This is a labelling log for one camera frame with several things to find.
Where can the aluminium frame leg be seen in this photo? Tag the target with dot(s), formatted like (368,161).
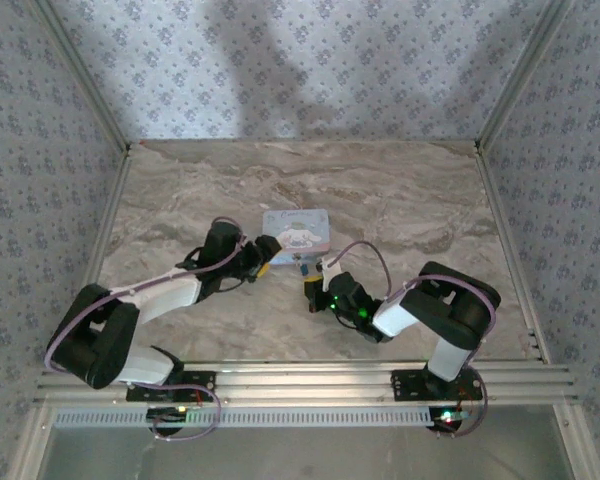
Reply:
(30,442)
(572,442)

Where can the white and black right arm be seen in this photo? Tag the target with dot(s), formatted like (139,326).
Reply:
(395,317)

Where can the small teal padlock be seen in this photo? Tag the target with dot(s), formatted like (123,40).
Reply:
(305,270)

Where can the aluminium table side rail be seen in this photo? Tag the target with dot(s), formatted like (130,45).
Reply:
(510,245)
(111,215)

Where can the blue cartoon tin box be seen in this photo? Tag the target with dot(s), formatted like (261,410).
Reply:
(295,232)

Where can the aluminium corner post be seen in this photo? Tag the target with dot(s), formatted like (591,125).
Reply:
(522,75)
(80,75)

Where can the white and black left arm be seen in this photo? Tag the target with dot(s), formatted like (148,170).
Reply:
(170,297)

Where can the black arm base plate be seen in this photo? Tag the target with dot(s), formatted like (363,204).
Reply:
(405,387)
(190,380)

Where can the long aluminium base rail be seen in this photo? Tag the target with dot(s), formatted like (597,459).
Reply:
(305,385)

